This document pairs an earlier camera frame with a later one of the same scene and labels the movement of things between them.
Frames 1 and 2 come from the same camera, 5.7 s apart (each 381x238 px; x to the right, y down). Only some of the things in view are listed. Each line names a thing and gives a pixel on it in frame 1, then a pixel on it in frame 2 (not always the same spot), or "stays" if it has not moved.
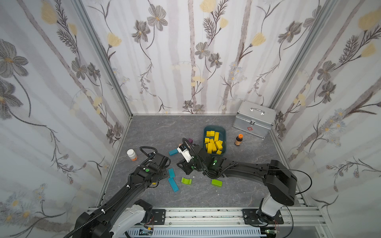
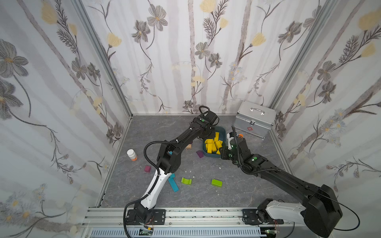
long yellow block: x=219 y=144 stays
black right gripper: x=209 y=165 → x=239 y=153
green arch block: x=185 y=181 stays
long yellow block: x=216 y=137 stays
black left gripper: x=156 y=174 → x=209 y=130
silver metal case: x=254 y=119 stays
